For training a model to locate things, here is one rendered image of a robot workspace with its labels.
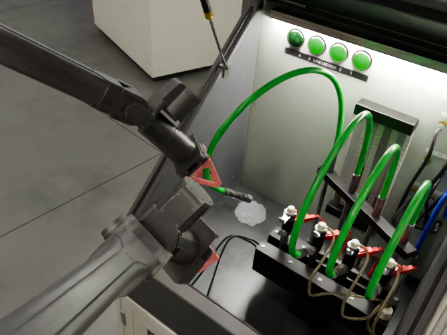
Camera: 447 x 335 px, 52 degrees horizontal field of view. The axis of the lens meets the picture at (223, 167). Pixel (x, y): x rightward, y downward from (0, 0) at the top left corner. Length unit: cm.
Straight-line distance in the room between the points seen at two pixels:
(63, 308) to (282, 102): 102
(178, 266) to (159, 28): 309
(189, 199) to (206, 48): 344
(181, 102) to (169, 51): 297
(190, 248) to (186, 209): 11
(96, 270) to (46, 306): 9
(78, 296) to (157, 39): 341
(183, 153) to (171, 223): 30
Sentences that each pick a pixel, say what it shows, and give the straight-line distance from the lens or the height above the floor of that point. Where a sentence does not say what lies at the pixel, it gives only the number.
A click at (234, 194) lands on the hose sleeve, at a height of 114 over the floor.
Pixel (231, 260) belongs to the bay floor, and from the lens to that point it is 130.
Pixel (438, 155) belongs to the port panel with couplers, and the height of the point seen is 122.
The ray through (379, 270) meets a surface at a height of 121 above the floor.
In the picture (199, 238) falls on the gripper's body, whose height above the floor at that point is 129.
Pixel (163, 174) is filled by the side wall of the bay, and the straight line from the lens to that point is 114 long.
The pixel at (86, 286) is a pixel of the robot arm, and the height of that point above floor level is 149.
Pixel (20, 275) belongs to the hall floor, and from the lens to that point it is 244.
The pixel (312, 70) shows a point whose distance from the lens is 96.
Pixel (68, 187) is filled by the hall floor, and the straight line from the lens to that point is 285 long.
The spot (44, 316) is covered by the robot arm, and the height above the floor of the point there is 153.
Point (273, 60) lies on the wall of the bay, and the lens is 127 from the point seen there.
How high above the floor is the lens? 182
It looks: 38 degrees down
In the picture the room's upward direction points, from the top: 5 degrees clockwise
